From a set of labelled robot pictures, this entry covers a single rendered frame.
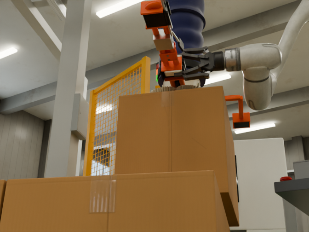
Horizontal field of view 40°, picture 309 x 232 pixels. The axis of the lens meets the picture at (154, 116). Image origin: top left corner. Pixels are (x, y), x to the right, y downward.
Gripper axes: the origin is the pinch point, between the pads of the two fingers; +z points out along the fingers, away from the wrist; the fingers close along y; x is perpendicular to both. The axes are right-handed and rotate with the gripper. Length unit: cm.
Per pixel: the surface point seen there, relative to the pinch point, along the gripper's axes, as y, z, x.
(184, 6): -42.0, -3.1, 17.1
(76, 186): 67, 6, -72
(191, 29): -30.2, -5.7, 19.4
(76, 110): -43, 91, 120
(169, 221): 74, -11, -72
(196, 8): -43.4, -8.5, 21.0
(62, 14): -190, 146, 189
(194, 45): -22.2, -6.8, 21.0
